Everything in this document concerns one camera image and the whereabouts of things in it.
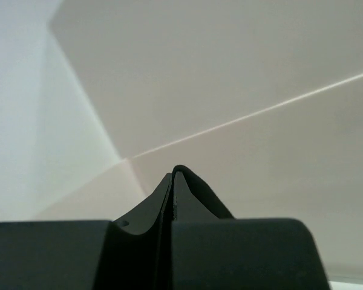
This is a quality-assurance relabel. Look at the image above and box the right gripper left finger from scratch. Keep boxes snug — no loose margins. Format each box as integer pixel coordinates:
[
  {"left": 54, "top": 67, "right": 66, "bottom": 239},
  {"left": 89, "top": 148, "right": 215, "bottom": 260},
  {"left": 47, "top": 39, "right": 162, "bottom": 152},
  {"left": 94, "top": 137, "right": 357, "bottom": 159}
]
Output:
[{"left": 93, "top": 173, "right": 172, "bottom": 289}]

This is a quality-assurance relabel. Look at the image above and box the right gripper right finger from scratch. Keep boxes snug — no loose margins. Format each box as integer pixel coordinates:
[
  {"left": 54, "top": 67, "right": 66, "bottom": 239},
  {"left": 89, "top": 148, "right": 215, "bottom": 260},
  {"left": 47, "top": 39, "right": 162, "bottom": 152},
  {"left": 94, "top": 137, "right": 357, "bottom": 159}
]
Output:
[{"left": 171, "top": 165, "right": 234, "bottom": 289}]

